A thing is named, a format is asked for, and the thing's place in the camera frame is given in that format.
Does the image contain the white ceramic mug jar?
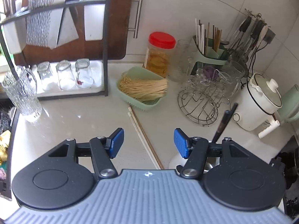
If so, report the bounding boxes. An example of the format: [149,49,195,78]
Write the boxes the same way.
[168,153,220,175]

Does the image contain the white chopstick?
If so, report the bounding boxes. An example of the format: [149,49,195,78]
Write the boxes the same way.
[128,112,161,169]

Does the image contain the black chopstick brown band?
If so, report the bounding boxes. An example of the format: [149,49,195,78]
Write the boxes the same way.
[211,110,229,143]

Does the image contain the wooden chopstick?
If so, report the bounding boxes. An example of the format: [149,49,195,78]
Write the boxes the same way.
[128,106,165,169]

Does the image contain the black chopstick plain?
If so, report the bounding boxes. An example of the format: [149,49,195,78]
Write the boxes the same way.
[226,103,238,124]

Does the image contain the bundle of dry noodles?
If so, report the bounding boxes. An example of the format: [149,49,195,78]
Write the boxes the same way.
[118,75,168,102]

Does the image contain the upturned glass tumbler right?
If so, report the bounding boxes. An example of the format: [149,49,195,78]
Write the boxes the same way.
[75,58,94,88]

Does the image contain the upturned glass tumbler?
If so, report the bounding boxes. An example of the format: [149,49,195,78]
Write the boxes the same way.
[56,60,75,91]
[37,61,57,91]
[75,58,94,88]

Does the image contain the textured glass pitcher right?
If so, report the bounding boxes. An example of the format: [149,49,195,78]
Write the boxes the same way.
[221,60,247,99]

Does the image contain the textured glass pitcher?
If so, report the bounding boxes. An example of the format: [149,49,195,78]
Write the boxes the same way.
[221,60,247,99]
[2,66,43,122]

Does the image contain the upturned glass tumbler middle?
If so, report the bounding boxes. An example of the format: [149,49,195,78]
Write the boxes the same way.
[56,60,75,91]

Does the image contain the white rack drip tray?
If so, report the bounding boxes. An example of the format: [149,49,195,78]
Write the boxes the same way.
[31,60,104,100]

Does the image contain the purple lid glass cup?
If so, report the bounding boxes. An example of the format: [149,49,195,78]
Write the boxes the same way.
[203,65,219,81]

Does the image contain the white electric cooking pot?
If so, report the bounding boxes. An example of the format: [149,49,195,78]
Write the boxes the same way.
[232,73,282,139]

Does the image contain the green plastic basket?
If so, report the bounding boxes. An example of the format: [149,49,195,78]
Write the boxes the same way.
[117,66,168,111]

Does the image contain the textured glass jug behind rack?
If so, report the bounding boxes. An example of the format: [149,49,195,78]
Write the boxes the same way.
[168,38,194,83]

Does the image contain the upturned glass tumbler left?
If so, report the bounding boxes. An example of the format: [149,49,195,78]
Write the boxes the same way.
[37,61,57,91]

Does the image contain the green utensil holder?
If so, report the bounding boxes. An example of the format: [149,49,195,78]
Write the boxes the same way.
[189,35,227,75]

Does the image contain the green electric kettle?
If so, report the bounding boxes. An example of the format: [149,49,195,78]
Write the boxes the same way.
[278,84,299,123]

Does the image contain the textured glass pitcher left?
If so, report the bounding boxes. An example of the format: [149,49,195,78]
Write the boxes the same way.
[2,66,43,122]

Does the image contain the red lid plastic jar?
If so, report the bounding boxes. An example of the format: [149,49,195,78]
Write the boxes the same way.
[143,31,176,78]

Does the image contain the black dish rack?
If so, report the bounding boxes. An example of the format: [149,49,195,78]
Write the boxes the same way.
[1,0,110,100]

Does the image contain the wooden cutting board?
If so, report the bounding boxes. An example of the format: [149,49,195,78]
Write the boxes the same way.
[14,0,135,66]

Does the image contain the wire cup rack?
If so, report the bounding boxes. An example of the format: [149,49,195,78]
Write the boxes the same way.
[177,68,229,126]

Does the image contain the wall power outlet strip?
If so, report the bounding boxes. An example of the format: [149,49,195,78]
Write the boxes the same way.
[263,29,276,44]

